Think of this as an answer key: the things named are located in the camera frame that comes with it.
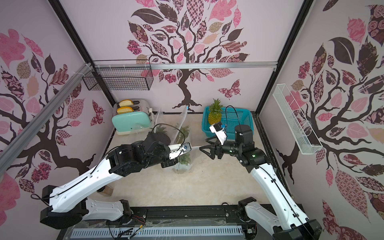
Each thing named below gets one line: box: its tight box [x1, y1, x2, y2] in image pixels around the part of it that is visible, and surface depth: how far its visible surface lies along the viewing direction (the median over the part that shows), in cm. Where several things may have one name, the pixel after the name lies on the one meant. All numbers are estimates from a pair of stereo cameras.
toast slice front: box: [117, 106, 134, 114], surface depth 97 cm
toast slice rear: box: [119, 99, 134, 107], surface depth 103 cm
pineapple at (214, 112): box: [208, 98, 223, 125], surface depth 103 cm
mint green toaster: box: [111, 99, 152, 135], surface depth 102 cm
